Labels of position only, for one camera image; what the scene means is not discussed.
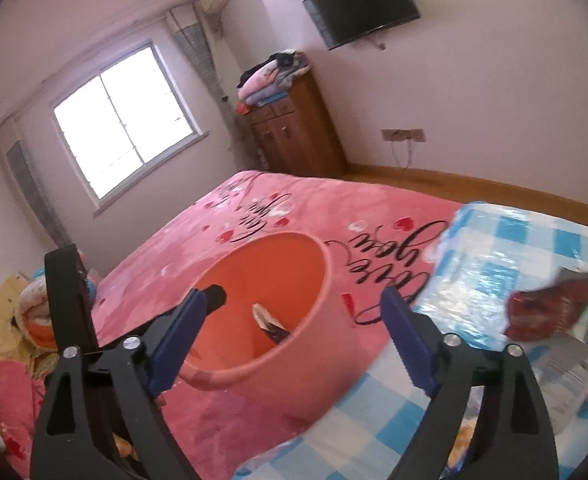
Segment black wall television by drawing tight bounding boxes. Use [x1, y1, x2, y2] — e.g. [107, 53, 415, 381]
[302, 0, 421, 52]

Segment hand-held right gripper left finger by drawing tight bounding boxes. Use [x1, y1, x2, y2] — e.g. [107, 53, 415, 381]
[29, 284, 227, 480]

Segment blue checked cloth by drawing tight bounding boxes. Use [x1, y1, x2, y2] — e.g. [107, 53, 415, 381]
[234, 201, 588, 480]

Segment orange white cushion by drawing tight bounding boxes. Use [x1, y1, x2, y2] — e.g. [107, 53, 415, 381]
[16, 270, 100, 351]

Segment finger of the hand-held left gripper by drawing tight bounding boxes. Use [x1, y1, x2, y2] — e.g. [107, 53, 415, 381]
[44, 244, 98, 356]

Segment orange plastic basin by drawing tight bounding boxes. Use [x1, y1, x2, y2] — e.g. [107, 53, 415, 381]
[176, 231, 365, 423]

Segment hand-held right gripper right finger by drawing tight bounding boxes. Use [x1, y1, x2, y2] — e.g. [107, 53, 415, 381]
[380, 286, 559, 480]

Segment white standing air conditioner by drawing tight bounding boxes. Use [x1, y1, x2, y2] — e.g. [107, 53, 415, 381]
[0, 115, 70, 248]

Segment thin socket cable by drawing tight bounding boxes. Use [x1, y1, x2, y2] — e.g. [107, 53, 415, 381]
[391, 140, 415, 168]

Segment pile of folded clothes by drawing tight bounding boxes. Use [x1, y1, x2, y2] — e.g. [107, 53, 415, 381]
[236, 49, 309, 113]

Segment grey patterned curtain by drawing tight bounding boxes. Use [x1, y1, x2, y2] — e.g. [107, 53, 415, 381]
[169, 5, 247, 171]

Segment pink printed blanket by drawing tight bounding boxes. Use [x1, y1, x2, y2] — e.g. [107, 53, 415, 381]
[0, 170, 467, 480]

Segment dark wrapper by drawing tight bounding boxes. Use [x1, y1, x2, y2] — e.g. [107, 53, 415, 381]
[251, 303, 293, 346]

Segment brown wooden cabinet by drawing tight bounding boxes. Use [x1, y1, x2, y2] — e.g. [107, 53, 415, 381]
[244, 70, 349, 179]

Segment pink pillow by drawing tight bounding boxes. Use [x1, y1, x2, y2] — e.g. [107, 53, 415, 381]
[0, 357, 45, 461]

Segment wall socket strip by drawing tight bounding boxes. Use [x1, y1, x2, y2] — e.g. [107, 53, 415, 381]
[381, 128, 427, 142]

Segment white framed window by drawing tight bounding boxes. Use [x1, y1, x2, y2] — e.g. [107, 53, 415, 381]
[49, 42, 209, 211]

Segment red snack wrapper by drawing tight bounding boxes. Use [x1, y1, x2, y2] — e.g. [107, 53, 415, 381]
[504, 275, 588, 343]

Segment grey printed packet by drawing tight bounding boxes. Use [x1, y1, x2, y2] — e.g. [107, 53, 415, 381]
[528, 332, 588, 436]

